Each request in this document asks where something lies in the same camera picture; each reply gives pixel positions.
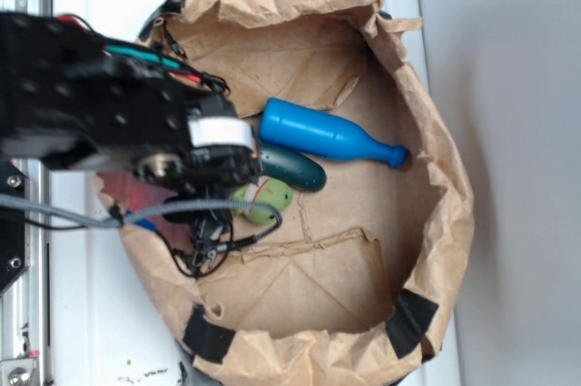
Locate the dark green toy cucumber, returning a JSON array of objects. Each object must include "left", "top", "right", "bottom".
[{"left": 260, "top": 142, "right": 327, "bottom": 193}]

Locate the brown paper bag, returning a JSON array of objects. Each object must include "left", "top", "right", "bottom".
[{"left": 122, "top": 0, "right": 474, "bottom": 385}]

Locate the blue toy bottle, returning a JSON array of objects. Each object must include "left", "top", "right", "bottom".
[{"left": 260, "top": 98, "right": 408, "bottom": 168}]

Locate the green plush frog toy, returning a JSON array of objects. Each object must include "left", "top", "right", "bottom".
[{"left": 231, "top": 175, "right": 293, "bottom": 225}]

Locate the aluminium rail frame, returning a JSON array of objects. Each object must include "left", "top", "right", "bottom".
[{"left": 1, "top": 0, "right": 53, "bottom": 385}]

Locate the grey braided cable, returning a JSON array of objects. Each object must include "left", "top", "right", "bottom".
[{"left": 0, "top": 193, "right": 283, "bottom": 253}]

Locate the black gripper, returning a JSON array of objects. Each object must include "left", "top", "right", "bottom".
[{"left": 131, "top": 94, "right": 264, "bottom": 242}]

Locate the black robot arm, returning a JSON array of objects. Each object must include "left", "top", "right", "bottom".
[{"left": 1, "top": 13, "right": 262, "bottom": 199}]

